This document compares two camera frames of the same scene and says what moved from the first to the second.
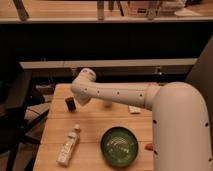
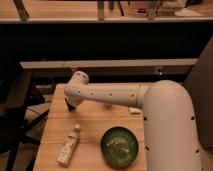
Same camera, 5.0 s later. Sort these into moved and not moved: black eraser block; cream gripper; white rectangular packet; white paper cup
Moved: cream gripper
Not moved: white rectangular packet; black eraser block; white paper cup
